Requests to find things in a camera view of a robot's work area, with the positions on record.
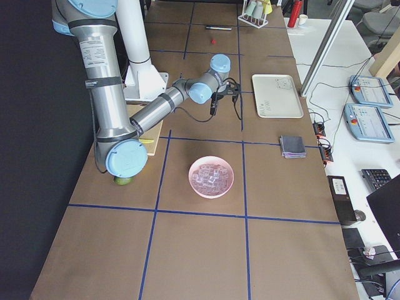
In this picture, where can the black box device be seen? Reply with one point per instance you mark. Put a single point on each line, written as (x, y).
(341, 199)

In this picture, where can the red bottle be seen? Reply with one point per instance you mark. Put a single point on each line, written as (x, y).
(295, 12)

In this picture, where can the small white paper cup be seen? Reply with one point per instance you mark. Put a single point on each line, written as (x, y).
(302, 19)

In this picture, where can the black laptop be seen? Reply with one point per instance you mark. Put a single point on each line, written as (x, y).
(385, 205)

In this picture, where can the pink bowl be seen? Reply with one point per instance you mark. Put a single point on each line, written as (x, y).
(211, 160)

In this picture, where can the cream bear tray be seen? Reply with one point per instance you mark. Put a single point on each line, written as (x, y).
(276, 96)

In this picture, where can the green avocado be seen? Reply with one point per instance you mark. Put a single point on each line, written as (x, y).
(122, 181)

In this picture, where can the computer mouse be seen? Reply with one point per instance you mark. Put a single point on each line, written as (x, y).
(360, 215)

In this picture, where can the folded grey cloth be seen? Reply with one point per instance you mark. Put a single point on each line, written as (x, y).
(292, 147)

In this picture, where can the metal muddler with black tip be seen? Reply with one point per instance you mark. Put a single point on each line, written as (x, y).
(218, 28)

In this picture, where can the pile of clear ice cubes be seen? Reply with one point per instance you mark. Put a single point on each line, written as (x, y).
(211, 179)

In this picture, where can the wooden cutting board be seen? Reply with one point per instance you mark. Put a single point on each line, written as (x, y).
(151, 137)

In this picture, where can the black keyboard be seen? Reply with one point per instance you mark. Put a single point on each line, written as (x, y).
(375, 178)

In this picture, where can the aluminium frame post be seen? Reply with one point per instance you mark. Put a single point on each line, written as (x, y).
(343, 8)

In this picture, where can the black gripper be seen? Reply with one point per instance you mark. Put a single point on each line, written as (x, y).
(227, 90)

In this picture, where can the white cup rack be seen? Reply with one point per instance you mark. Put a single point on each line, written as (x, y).
(255, 13)

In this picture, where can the orange power strip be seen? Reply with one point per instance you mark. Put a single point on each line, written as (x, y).
(325, 147)

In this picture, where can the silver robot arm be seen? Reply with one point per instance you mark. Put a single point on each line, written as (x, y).
(116, 143)

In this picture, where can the teach pendant near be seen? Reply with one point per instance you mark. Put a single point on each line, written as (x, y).
(367, 123)

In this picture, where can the yellow-green plastic knife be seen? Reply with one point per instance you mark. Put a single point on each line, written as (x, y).
(146, 141)

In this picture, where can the teach pendant far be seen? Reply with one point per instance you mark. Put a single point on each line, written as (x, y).
(370, 90)

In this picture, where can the teach pendant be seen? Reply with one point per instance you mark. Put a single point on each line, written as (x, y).
(370, 90)
(367, 123)

